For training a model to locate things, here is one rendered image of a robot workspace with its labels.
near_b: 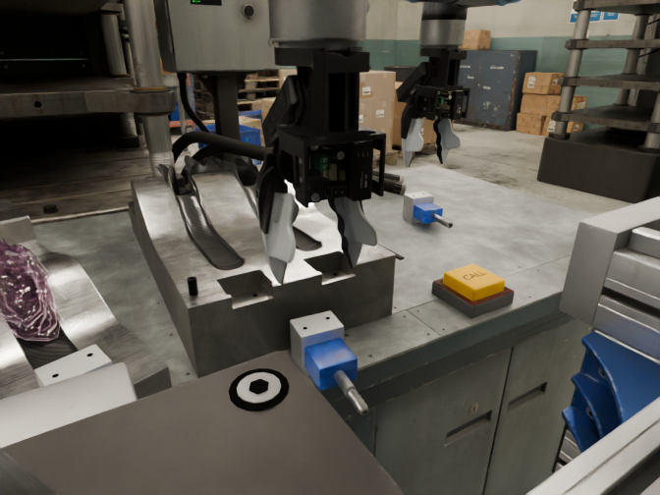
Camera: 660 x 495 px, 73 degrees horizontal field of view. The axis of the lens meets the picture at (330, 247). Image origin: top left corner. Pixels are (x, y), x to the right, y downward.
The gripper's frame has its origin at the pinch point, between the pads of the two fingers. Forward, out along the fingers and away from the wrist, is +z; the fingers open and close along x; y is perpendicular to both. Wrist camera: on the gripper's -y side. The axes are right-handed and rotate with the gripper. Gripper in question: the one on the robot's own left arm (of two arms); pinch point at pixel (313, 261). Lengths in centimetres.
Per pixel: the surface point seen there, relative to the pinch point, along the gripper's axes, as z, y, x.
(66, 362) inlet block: 4.4, 0.7, -23.3
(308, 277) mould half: 4.0, -4.0, 0.9
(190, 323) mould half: 5.6, -2.8, -12.6
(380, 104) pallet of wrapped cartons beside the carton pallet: 34, -355, 217
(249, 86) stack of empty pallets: 36, -633, 161
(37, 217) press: 15, -74, -36
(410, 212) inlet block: 11.2, -33.6, 34.9
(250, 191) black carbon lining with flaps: 1.8, -32.2, 2.0
